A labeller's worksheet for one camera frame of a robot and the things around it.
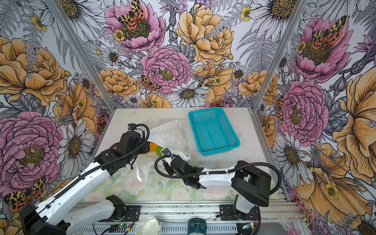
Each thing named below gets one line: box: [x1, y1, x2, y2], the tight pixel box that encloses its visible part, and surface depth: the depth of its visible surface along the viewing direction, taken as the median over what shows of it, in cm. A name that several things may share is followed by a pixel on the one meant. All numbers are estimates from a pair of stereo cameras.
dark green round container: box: [187, 217, 208, 235], surface depth 66 cm
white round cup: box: [135, 215, 163, 235], surface depth 71 cm
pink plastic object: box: [286, 227, 300, 235], surface depth 70 cm
